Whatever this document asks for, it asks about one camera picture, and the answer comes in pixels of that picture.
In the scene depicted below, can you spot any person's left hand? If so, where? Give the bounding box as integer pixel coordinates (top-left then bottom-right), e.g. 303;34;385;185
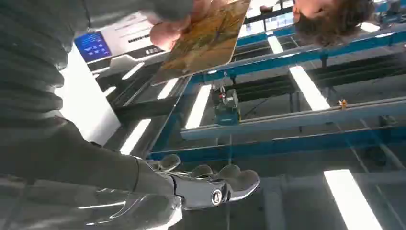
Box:
149;0;229;51

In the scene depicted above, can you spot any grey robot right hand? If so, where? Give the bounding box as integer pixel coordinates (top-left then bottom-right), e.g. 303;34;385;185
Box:
0;0;261;230

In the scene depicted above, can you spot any white kiosk terminal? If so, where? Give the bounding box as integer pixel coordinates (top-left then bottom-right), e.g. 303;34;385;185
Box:
73;11;169;79

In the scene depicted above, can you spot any white ceiling light strip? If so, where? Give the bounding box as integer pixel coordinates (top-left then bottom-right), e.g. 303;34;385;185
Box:
122;62;145;80
185;84;212;130
157;78;179;100
324;170;383;230
289;66;330;111
267;35;284;54
120;119;152;156

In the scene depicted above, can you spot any teal crane hoist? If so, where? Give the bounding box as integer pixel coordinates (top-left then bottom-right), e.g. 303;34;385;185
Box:
214;89;241;126

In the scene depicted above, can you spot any person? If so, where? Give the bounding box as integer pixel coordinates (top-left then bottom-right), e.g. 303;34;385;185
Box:
292;0;376;46

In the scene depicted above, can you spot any pale blue crane rail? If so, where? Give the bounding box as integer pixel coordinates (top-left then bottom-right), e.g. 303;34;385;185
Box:
180;96;406;141

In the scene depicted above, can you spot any blue steel gantry frame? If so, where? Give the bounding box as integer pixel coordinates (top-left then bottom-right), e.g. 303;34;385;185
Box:
147;0;406;162

